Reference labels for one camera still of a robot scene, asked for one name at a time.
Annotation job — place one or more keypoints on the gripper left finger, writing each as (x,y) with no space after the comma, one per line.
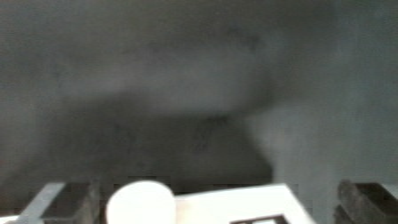
(65,204)

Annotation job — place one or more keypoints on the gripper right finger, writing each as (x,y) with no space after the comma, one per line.
(368,203)

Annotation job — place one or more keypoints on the white drawer front one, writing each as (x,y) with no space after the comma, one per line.
(145,204)

